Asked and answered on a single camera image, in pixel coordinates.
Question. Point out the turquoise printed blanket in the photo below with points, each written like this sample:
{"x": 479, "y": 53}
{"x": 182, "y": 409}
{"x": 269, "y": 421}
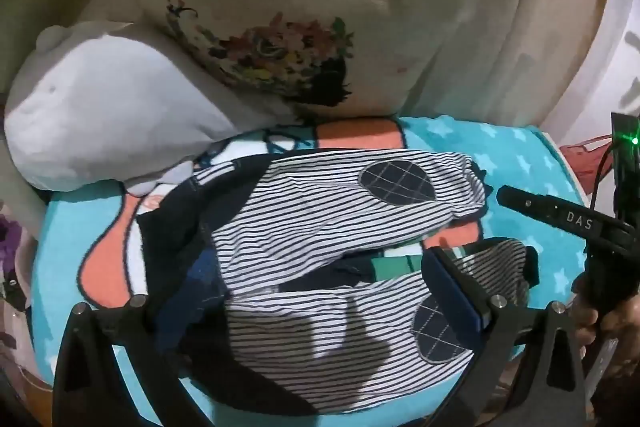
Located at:
{"x": 525, "y": 157}

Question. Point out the person's right hand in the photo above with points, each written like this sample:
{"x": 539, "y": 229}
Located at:
{"x": 615, "y": 337}

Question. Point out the beige curtain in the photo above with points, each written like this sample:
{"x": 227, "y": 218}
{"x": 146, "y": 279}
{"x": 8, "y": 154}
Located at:
{"x": 540, "y": 7}

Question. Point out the purple and black clothes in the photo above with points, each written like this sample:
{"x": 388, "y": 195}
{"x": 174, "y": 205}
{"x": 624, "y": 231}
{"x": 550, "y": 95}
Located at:
{"x": 11, "y": 232}

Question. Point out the red plastic object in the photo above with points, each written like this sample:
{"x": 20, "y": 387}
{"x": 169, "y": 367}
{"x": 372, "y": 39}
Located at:
{"x": 585, "y": 146}

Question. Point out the white plush pillow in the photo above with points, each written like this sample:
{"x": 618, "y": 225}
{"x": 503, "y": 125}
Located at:
{"x": 110, "y": 107}

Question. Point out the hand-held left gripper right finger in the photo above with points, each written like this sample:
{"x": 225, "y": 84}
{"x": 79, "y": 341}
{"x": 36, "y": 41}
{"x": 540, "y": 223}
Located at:
{"x": 457, "y": 287}

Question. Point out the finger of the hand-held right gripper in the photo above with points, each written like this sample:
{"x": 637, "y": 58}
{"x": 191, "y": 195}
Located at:
{"x": 550, "y": 213}

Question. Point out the striped pants with checked patches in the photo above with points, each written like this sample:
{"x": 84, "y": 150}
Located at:
{"x": 310, "y": 227}

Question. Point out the floral print pillow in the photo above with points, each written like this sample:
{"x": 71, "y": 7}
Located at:
{"x": 310, "y": 7}

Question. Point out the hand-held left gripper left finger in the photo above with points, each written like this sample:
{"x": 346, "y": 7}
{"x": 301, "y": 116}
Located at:
{"x": 125, "y": 324}

